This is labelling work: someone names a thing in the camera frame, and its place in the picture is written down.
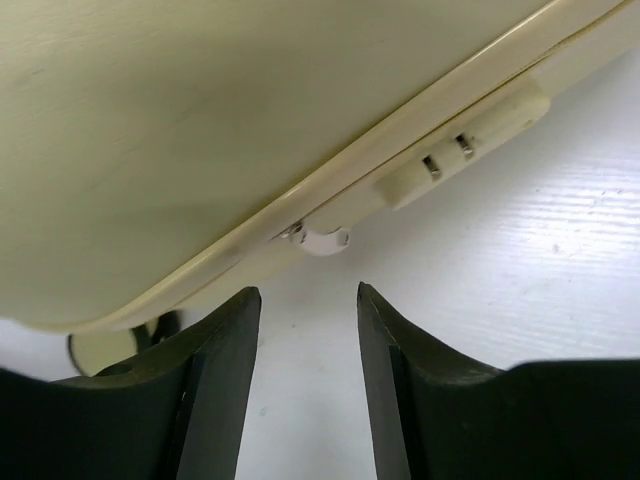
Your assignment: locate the yellow hard-shell suitcase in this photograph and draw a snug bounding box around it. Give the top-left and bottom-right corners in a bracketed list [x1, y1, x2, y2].
[0, 0, 640, 376]

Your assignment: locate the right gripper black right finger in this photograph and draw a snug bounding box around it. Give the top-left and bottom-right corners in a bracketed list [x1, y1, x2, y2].
[357, 283, 639, 479]

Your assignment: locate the silver zipper pull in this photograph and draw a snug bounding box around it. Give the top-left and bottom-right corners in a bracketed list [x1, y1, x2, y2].
[280, 221, 351, 257]

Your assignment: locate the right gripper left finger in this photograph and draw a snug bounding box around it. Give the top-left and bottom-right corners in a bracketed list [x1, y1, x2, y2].
[1, 287, 261, 479]

